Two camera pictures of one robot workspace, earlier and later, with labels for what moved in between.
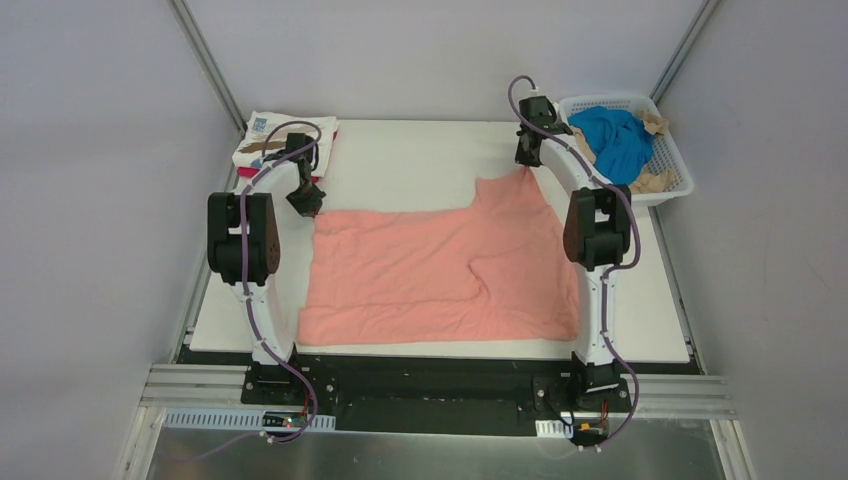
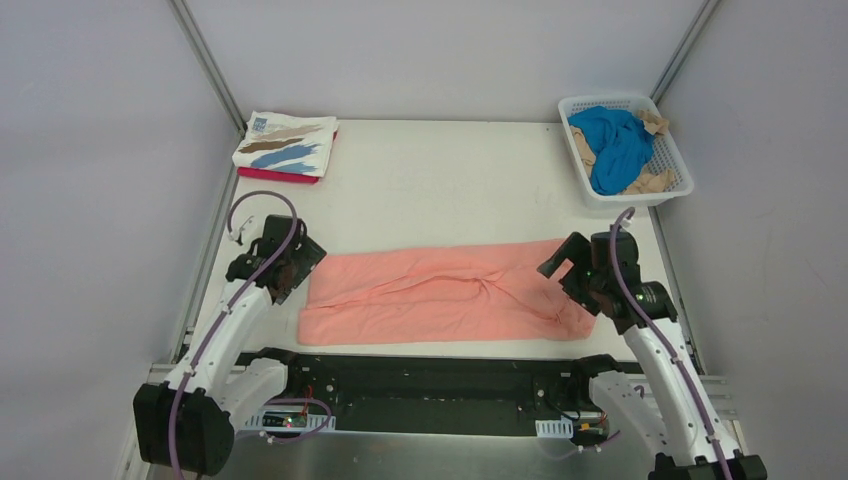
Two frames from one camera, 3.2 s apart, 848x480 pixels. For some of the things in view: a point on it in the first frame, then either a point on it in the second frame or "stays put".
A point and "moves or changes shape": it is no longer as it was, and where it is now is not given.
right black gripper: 526,153 → 573,277
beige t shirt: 658,181 stays put
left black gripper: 308,196 → 298,263
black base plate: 445,393 stays put
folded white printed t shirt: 267,133 stays put
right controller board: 590,430 stays put
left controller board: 284,419 stays put
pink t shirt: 496,270 moves or changes shape
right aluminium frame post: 685,47 stays put
